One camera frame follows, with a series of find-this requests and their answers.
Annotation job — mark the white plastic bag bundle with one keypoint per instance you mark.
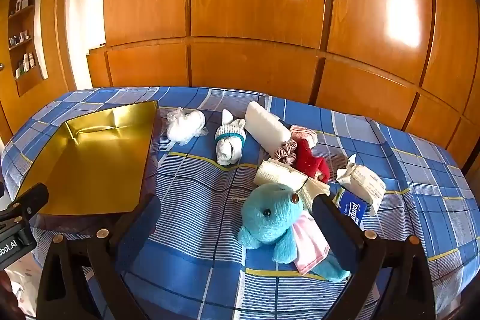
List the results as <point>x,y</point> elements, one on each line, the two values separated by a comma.
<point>183,125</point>

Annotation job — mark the mauve hair scrunchie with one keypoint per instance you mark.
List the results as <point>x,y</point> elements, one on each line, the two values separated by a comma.
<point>286,153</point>

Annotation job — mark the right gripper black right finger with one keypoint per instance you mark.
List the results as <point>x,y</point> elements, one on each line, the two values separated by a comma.
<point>408,292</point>

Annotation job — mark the white sock with teal band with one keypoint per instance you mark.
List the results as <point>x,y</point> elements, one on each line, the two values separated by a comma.
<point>230,139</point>

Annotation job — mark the white foam sponge block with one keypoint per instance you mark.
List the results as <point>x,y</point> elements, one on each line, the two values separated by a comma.
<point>265,128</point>

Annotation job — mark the blue plaid bed sheet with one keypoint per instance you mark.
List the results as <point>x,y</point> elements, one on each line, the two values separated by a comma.
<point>193,264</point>

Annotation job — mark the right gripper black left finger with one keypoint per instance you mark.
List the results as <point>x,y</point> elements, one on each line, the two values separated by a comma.
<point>64,292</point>

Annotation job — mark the pink towel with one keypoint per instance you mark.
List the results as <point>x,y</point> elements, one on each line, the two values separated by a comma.
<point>303,133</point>

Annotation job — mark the red santa sock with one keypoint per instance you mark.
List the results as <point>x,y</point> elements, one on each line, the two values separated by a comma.
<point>307,163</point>

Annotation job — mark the wooden wardrobe wall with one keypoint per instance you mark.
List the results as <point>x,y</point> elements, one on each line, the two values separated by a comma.
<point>409,64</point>

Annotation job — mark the white printed wipes pack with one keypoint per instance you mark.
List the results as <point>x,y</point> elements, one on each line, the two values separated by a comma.
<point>362,182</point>

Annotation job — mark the blue Tempo tissue pack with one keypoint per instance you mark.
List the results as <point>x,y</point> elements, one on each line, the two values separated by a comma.
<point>350,205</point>

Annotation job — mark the wooden door with shelf niche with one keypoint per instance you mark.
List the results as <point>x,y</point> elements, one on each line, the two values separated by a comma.
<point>35,63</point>

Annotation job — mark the gold rectangular tray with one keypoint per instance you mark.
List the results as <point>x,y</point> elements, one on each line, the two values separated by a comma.
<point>95,163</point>

